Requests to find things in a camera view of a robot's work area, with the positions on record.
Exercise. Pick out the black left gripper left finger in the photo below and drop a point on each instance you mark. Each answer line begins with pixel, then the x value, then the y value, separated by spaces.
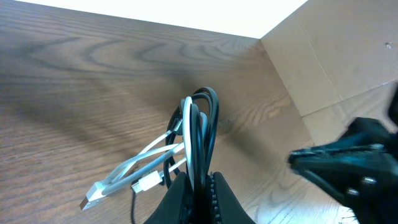
pixel 176 206

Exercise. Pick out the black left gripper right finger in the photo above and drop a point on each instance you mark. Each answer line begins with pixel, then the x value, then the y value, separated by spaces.
pixel 223 206

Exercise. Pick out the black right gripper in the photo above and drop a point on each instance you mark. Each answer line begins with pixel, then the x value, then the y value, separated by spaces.
pixel 359 170

